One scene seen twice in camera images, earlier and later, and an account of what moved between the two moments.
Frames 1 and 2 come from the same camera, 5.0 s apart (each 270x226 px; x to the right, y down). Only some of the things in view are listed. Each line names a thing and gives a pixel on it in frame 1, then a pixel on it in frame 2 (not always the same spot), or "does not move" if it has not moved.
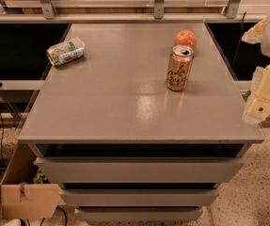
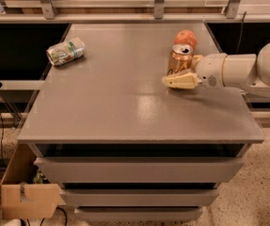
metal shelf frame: x=157 y=10 does not move
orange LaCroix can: x=179 y=68 does not move
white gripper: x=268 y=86 to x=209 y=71
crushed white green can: x=66 y=51 does not move
